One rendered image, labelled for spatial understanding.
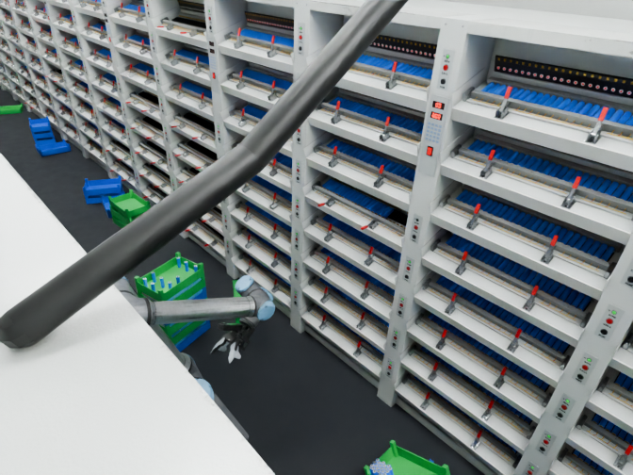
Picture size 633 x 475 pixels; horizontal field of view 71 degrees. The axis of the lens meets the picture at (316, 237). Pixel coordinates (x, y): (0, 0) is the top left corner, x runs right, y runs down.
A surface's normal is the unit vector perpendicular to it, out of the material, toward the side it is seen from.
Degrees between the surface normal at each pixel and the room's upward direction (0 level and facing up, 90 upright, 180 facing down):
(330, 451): 0
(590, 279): 19
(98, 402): 0
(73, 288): 54
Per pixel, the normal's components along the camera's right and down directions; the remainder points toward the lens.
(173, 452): 0.04, -0.85
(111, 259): 0.40, -0.10
